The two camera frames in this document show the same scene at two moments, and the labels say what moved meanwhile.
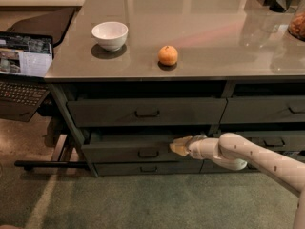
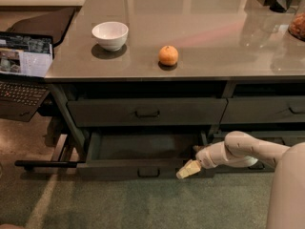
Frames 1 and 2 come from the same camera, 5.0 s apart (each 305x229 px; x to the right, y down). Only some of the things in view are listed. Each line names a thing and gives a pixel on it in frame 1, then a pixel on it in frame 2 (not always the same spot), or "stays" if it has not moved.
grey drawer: x=263 y=109 stays
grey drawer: x=142 y=113 stays
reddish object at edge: x=296 y=27 stays
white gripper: x=194 y=148 → x=206 y=158
